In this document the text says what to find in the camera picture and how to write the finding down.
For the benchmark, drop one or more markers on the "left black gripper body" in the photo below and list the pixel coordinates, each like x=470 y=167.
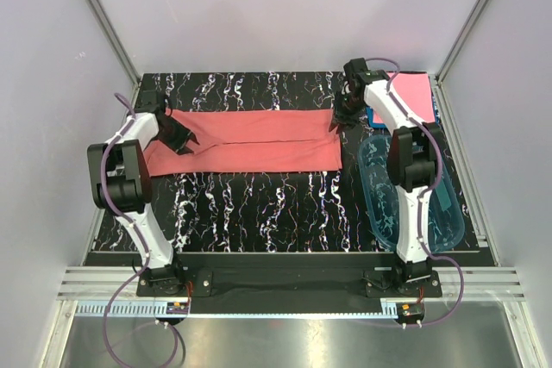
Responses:
x=174 y=136

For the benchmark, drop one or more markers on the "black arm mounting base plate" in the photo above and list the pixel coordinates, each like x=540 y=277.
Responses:
x=289 y=283

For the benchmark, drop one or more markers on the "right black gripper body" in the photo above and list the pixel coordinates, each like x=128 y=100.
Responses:
x=347 y=110

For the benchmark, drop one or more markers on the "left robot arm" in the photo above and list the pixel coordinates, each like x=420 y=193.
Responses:
x=121 y=185

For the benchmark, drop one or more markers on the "left aluminium frame post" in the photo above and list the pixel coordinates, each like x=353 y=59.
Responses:
x=109 y=32

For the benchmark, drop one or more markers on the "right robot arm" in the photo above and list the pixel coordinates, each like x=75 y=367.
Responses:
x=414 y=165

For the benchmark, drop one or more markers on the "slotted cable duct rail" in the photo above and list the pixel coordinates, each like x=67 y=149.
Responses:
x=129 y=308

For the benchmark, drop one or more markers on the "right aluminium frame post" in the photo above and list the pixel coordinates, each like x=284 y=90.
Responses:
x=473 y=17

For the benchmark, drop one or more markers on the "coral red t shirt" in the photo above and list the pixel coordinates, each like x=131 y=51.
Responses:
x=251 y=141

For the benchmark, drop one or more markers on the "folded blue t shirt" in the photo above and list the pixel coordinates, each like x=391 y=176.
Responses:
x=426 y=109

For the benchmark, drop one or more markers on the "aluminium frame post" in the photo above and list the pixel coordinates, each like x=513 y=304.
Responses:
x=473 y=17
x=109 y=32

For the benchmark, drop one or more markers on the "folded pink t shirt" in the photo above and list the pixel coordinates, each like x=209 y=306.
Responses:
x=414 y=92

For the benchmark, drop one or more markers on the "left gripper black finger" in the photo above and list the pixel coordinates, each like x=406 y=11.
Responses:
x=184 y=151
x=191 y=137

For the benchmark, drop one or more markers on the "teal transparent plastic basket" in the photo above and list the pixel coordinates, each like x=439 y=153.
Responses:
x=446 y=226

